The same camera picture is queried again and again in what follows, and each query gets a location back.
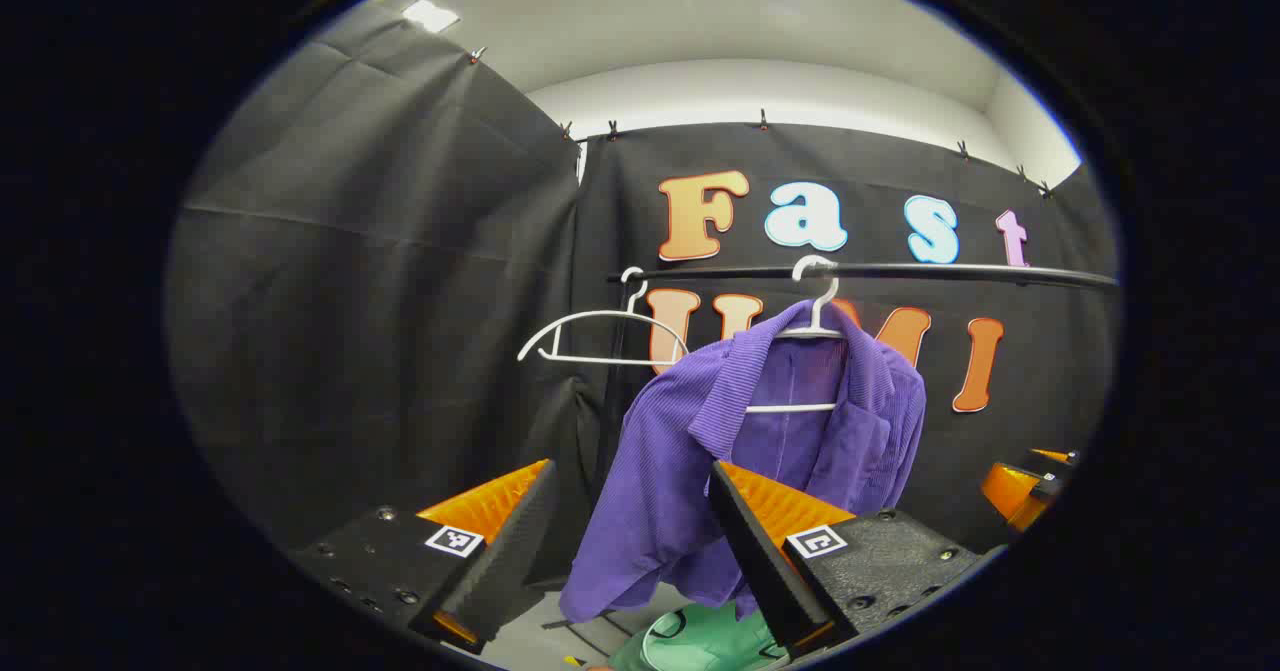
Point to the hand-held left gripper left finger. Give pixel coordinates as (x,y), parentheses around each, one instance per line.
(510,551)

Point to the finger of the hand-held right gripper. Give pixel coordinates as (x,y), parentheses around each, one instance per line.
(1055,456)
(1005,486)

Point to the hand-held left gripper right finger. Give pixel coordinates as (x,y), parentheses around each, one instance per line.
(760,561)

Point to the green laundry hamper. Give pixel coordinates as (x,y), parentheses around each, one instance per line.
(700,641)

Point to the purple ribbed shirt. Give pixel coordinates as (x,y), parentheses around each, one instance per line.
(660,451)

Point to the white clothes hanger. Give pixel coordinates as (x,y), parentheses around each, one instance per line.
(812,332)
(600,359)

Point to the black clothes rack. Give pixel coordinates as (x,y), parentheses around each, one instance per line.
(900,271)

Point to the black backdrop cloth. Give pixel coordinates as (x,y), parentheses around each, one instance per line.
(350,301)

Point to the row of small backdrop clips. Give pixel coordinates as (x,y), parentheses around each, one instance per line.
(762,119)

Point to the ceiling light panel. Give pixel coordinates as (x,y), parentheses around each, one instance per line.
(430,16)

